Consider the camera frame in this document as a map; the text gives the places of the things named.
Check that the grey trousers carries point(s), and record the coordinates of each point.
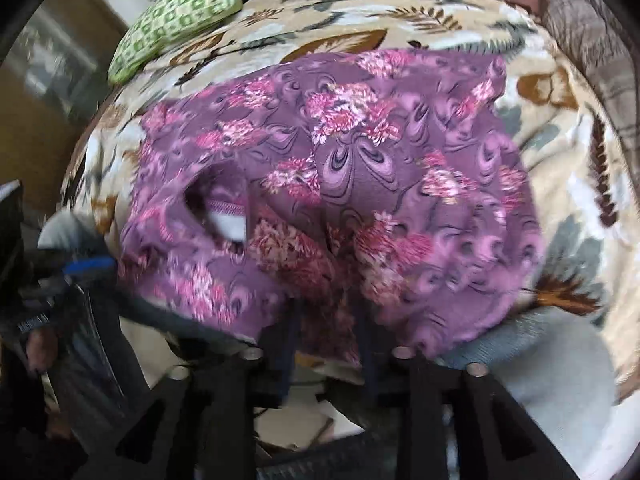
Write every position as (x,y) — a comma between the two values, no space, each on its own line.
(553,362)

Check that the brown wooden furniture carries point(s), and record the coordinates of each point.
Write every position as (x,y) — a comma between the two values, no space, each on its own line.
(53,80)

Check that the purple floral garment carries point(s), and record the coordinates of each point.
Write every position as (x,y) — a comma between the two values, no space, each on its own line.
(382,178)

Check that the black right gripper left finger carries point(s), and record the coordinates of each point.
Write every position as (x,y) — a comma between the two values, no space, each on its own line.
(203,426)

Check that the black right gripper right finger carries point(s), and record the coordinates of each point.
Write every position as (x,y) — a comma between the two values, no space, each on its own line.
(454,419)

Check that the beige leaf-pattern blanket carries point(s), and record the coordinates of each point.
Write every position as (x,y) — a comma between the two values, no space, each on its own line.
(586,192)

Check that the green patterned pillow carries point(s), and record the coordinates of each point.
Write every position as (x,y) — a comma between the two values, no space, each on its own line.
(164,23)

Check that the beige striped quilt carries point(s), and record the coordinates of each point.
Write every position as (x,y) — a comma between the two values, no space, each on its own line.
(589,33)

